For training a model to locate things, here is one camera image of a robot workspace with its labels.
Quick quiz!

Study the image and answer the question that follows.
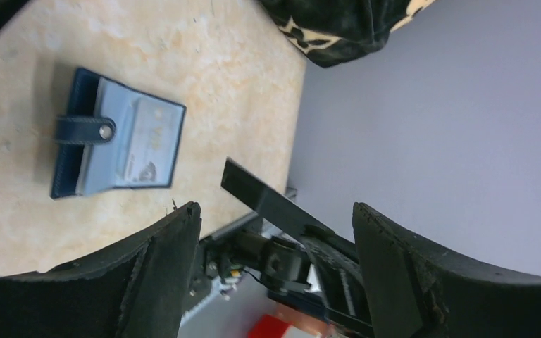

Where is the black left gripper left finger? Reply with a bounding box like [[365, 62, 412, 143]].
[[0, 202, 201, 337]]

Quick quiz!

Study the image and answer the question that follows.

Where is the black floral cushion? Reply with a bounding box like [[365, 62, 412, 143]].
[[259, 0, 435, 68]]

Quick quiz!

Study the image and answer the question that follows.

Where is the blue leather card holder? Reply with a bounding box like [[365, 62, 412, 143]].
[[50, 68, 187, 199]]

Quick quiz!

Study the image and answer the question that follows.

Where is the red object on floor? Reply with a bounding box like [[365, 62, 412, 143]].
[[247, 315, 313, 338]]

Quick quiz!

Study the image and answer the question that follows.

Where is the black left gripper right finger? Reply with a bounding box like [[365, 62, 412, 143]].
[[352, 203, 541, 337]]

